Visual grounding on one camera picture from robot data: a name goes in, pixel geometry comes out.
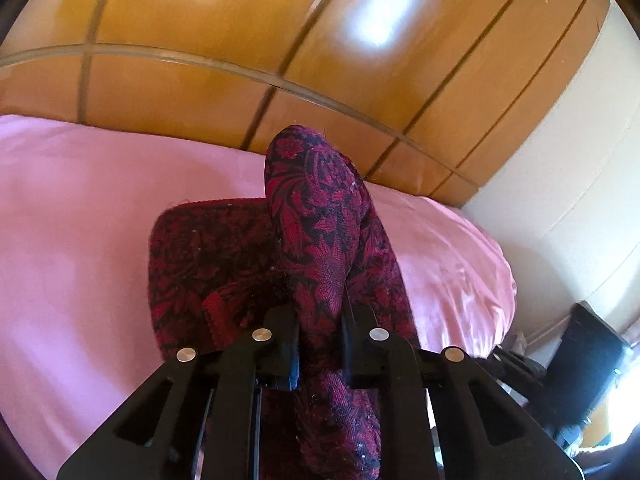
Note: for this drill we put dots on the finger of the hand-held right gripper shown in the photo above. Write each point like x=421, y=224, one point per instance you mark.
x=522, y=362

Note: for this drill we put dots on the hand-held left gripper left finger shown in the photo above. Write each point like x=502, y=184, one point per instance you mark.
x=283, y=352

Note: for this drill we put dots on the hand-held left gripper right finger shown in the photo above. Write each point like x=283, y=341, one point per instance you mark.
x=358, y=355

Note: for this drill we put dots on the maroon floral knit sweater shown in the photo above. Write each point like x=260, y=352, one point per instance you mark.
x=310, y=220

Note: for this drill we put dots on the pink bed sheet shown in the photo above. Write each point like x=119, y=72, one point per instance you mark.
x=75, y=240

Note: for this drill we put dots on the wooden panelled wardrobe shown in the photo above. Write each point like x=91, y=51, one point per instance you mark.
x=200, y=50

